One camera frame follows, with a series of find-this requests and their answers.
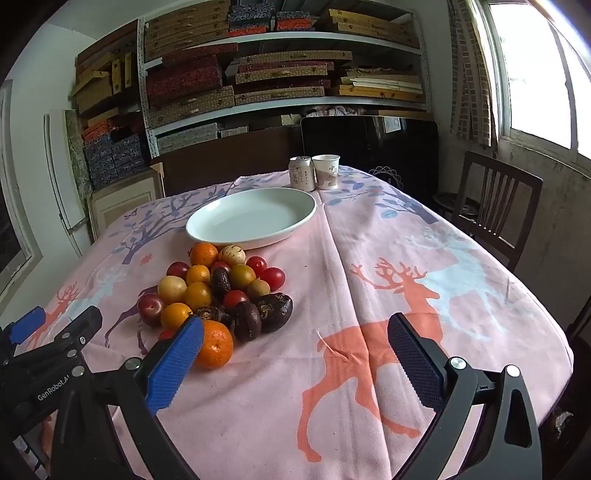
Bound pale picture frame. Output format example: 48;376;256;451
87;161;165;241

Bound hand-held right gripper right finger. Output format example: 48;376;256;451
387;313;543;480

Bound red plum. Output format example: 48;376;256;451
137;294;166;328

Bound checked curtain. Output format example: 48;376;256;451
450;0;499;148

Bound white oval plate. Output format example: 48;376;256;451
185;187;318;250

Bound white board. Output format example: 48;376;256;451
44;108;88;232

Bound pink deer print tablecloth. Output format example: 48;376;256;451
0;166;575;480

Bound pink cloth bundle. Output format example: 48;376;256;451
305;105;354;118

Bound yellow-green tomato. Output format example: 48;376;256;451
229;264;257;289

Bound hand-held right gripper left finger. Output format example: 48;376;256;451
50;315;205;480

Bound window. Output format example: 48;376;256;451
475;0;591;162

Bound stacks of flat woven boxes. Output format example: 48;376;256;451
144;0;423;153

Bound white metal shelf rack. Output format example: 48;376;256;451
137;0;432;162

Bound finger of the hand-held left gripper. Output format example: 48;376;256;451
0;305;47;347
46;305;103;352

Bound black glossy panel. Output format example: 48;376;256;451
300;115;439;204

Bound stack of blue patterned boxes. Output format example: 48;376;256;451
82;117;151;190

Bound white paper cup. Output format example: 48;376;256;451
312;154;341;191

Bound dark wooden chair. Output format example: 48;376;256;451
450;151;544;273

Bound beverage can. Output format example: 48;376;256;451
289;156;316;192

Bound wrinkled dark passion fruit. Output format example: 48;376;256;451
255;292;294;333

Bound stack of wooden boxes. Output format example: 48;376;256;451
69;21;139;125

